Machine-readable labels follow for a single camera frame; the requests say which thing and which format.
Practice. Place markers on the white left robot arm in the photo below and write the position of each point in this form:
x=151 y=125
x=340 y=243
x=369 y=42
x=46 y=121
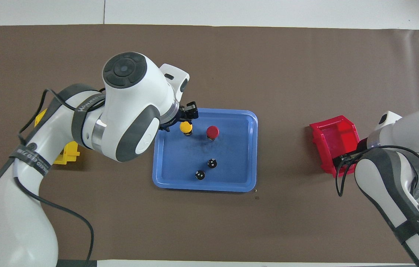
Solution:
x=135 y=104

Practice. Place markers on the red push button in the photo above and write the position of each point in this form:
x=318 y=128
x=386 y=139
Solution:
x=212 y=131

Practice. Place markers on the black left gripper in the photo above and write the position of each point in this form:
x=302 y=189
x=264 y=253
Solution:
x=179 y=115

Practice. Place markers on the small black cylinder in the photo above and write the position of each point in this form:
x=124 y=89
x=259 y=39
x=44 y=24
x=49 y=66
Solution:
x=200 y=175
x=212 y=163

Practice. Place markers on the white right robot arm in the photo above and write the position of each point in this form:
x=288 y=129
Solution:
x=416 y=133

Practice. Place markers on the yellow plastic bin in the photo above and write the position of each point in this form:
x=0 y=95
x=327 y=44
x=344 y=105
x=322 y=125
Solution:
x=69 y=152

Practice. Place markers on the red plastic bin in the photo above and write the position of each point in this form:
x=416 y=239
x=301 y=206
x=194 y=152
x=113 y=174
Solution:
x=337 y=129

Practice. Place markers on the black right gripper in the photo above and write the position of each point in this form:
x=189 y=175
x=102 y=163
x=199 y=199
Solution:
x=362 y=145

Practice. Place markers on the blue plastic tray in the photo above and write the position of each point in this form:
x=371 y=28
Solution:
x=231 y=170

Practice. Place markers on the brown table mat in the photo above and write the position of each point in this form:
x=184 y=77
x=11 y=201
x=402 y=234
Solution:
x=268 y=230

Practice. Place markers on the yellow push button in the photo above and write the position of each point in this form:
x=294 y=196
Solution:
x=186 y=127

